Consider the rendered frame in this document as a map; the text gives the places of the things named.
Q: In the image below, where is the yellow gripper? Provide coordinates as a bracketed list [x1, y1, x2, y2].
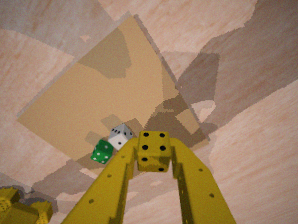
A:
[61, 137, 236, 224]

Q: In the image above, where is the white die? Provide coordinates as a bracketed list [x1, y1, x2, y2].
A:
[108, 124, 133, 150]

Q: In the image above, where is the yellow die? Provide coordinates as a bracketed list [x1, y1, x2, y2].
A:
[136, 131, 171, 173]

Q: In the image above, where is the tan square mat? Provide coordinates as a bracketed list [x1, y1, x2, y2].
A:
[16, 15, 209, 176]

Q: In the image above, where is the green die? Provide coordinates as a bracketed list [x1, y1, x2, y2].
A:
[91, 139, 114, 164]

